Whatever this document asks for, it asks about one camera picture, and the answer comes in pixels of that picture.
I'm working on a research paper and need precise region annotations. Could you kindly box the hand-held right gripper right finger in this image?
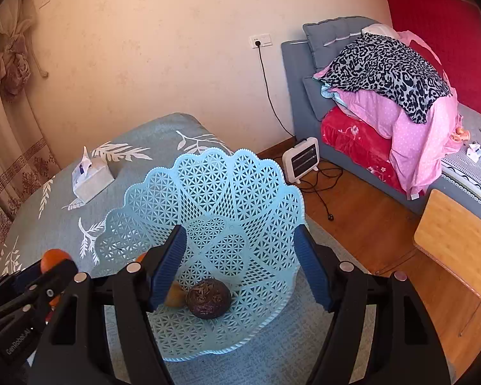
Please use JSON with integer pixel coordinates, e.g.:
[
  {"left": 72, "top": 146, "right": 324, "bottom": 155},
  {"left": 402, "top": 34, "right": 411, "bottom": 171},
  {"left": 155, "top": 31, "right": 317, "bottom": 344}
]
[{"left": 294, "top": 225, "right": 451, "bottom": 385}]

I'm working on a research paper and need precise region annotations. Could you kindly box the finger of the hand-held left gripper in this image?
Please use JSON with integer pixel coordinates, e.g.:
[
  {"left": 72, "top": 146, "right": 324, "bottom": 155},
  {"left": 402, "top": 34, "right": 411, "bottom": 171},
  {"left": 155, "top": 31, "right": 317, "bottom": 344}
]
[
  {"left": 0, "top": 269, "right": 45, "bottom": 301},
  {"left": 0, "top": 260, "right": 79, "bottom": 327}
]

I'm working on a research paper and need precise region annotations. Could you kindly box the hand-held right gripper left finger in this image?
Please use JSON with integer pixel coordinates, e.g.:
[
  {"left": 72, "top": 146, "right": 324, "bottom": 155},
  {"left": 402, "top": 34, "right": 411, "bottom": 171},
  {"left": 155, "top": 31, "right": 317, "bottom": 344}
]
[{"left": 28, "top": 225, "right": 187, "bottom": 385}]

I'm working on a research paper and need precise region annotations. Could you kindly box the small tan round fruit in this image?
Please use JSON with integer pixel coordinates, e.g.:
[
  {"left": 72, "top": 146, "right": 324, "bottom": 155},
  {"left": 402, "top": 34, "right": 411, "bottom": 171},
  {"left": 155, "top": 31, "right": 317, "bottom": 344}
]
[{"left": 164, "top": 283, "right": 186, "bottom": 307}]

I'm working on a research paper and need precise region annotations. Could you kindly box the dark brown round fruit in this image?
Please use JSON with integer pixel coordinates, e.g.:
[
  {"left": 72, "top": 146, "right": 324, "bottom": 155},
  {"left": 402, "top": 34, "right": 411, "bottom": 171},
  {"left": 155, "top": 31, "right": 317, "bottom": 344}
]
[{"left": 185, "top": 278, "right": 232, "bottom": 320}]

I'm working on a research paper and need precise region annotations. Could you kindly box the light blue plastic lattice basket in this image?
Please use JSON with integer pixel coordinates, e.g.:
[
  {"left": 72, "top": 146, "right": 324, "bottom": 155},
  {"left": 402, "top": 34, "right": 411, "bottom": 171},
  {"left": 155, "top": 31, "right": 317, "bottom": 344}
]
[{"left": 93, "top": 148, "right": 307, "bottom": 362}]

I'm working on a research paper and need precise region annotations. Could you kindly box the patterned beige curtain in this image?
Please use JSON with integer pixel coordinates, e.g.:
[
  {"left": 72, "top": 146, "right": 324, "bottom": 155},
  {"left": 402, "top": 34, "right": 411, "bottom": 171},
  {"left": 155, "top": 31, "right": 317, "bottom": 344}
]
[{"left": 0, "top": 0, "right": 62, "bottom": 277}]

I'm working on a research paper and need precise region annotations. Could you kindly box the white electric heater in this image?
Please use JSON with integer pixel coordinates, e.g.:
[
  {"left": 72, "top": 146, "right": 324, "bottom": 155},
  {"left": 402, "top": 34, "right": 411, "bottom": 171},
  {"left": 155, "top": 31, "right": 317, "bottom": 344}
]
[{"left": 283, "top": 137, "right": 320, "bottom": 183}]

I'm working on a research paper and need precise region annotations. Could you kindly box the white tissue box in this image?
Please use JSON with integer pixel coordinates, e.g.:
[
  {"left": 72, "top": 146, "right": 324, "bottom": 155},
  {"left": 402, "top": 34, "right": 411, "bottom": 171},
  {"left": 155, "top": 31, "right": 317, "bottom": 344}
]
[{"left": 71, "top": 146, "right": 115, "bottom": 204}]

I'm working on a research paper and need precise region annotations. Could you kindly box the blue leaf print tablecloth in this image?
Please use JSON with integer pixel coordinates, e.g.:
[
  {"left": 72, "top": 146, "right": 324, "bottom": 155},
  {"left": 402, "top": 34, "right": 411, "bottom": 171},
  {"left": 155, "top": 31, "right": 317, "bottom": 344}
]
[{"left": 0, "top": 112, "right": 379, "bottom": 385}]

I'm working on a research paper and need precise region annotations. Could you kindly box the red floral quilt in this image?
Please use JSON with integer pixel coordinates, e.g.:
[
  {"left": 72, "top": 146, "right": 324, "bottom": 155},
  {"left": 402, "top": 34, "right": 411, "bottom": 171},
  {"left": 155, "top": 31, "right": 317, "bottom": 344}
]
[{"left": 321, "top": 106, "right": 410, "bottom": 193}]

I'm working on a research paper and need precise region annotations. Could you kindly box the small wooden table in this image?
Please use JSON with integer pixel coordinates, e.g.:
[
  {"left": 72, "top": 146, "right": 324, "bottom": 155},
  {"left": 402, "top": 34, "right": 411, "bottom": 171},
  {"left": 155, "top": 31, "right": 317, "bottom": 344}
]
[{"left": 414, "top": 189, "right": 481, "bottom": 338}]

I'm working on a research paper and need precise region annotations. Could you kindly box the pile of blankets and clothes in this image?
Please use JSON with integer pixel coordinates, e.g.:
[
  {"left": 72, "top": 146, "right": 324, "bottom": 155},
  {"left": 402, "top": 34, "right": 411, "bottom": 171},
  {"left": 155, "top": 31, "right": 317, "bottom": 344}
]
[{"left": 315, "top": 30, "right": 464, "bottom": 201}]

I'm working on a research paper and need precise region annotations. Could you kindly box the blue pillow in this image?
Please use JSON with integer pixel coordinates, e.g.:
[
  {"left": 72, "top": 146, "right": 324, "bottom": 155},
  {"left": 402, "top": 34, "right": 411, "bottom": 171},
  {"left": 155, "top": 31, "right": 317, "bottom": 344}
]
[{"left": 303, "top": 76, "right": 334, "bottom": 121}]

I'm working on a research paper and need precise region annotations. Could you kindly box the light blue quilt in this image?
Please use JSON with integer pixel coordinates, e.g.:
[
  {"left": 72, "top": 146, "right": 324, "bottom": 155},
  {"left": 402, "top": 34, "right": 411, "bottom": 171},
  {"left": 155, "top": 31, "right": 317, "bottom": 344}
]
[{"left": 320, "top": 82, "right": 346, "bottom": 108}]

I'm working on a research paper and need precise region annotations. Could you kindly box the grey knitted bedspread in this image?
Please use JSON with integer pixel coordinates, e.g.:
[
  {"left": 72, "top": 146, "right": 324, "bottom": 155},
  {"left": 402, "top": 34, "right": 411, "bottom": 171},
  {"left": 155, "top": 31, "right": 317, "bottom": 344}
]
[{"left": 441, "top": 104, "right": 481, "bottom": 211}]

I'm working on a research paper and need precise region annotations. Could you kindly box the blue upholstered bed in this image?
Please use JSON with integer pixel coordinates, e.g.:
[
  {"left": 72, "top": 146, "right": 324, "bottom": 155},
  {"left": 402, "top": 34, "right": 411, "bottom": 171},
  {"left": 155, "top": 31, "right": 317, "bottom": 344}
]
[{"left": 281, "top": 16, "right": 481, "bottom": 235}]

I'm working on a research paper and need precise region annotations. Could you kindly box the leopard print blanket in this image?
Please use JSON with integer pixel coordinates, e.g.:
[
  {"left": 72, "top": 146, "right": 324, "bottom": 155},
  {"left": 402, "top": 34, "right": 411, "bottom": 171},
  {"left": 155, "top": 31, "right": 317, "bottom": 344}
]
[{"left": 313, "top": 32, "right": 453, "bottom": 125}]

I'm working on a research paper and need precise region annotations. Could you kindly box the gathered floral curtain drape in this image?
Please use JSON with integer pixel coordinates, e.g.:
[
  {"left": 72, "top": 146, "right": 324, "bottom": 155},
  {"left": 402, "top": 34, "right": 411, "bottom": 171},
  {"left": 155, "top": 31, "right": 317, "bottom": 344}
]
[{"left": 0, "top": 0, "right": 49, "bottom": 97}]

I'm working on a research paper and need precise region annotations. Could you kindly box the grey blue quilted cushion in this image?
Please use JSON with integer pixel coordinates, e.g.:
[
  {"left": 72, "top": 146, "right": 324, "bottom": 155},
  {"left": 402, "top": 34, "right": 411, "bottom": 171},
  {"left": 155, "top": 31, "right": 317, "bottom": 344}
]
[{"left": 303, "top": 16, "right": 381, "bottom": 71}]

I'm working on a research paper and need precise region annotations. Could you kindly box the white pillow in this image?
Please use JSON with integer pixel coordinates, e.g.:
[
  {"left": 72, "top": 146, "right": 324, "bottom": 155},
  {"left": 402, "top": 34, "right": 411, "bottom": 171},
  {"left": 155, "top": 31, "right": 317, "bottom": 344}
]
[{"left": 362, "top": 23, "right": 398, "bottom": 40}]

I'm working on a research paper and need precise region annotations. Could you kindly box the black heater cable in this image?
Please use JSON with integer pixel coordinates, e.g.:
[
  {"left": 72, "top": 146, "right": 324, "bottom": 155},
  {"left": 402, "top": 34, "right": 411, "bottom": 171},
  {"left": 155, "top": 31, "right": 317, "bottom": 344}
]
[{"left": 299, "top": 162, "right": 344, "bottom": 222}]

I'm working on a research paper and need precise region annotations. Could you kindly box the black power cable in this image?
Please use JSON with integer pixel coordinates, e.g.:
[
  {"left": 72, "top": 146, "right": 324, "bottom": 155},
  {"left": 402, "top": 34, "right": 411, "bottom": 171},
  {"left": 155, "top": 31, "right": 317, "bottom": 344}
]
[{"left": 257, "top": 42, "right": 296, "bottom": 139}]

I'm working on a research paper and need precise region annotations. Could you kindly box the red wall panel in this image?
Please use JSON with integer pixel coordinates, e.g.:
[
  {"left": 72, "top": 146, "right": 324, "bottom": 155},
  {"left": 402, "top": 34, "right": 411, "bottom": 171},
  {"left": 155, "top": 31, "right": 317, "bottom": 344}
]
[{"left": 385, "top": 0, "right": 481, "bottom": 117}]

